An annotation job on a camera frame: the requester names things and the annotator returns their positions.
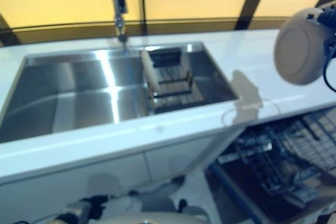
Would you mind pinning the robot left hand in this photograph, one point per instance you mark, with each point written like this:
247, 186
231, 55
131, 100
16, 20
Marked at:
98, 205

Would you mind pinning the stainless steel sink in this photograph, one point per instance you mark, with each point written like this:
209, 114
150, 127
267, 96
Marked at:
78, 90

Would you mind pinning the wide white cabinet door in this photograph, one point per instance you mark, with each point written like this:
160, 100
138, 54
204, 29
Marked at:
65, 182

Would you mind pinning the narrow white cabinet door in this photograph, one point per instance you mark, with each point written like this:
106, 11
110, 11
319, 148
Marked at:
189, 153

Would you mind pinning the black dish rack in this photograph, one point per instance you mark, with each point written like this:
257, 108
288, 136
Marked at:
178, 87

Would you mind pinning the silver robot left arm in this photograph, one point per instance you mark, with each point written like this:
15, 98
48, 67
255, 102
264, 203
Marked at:
73, 212

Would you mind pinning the beige round plate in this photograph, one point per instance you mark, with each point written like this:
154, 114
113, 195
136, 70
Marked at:
296, 51
151, 72

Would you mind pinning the chrome kitchen faucet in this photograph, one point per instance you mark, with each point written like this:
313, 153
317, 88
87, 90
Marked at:
119, 1

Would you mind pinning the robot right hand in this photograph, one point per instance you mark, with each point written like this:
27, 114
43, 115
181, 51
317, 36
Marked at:
330, 24

